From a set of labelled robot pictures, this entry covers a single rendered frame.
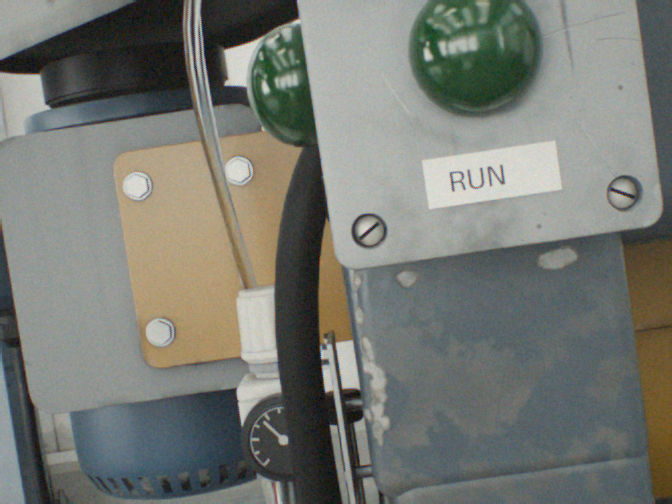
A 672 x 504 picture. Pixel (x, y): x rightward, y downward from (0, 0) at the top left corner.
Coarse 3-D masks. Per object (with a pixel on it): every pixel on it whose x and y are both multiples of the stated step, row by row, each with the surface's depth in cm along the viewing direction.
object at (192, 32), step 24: (192, 0) 45; (192, 24) 46; (192, 48) 47; (192, 72) 48; (192, 96) 49; (216, 144) 51; (216, 168) 52; (216, 192) 53; (240, 240) 55; (240, 264) 56
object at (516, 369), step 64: (640, 0) 33; (512, 256) 33; (576, 256) 33; (384, 320) 33; (448, 320) 33; (512, 320) 33; (576, 320) 33; (384, 384) 33; (448, 384) 33; (512, 384) 33; (576, 384) 33; (640, 384) 33; (384, 448) 33; (448, 448) 33; (512, 448) 33; (576, 448) 33; (640, 448) 33
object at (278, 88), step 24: (288, 24) 30; (264, 48) 29; (288, 48) 29; (264, 72) 29; (288, 72) 29; (264, 96) 29; (288, 96) 29; (264, 120) 30; (288, 120) 29; (312, 120) 29; (288, 144) 30; (312, 144) 30
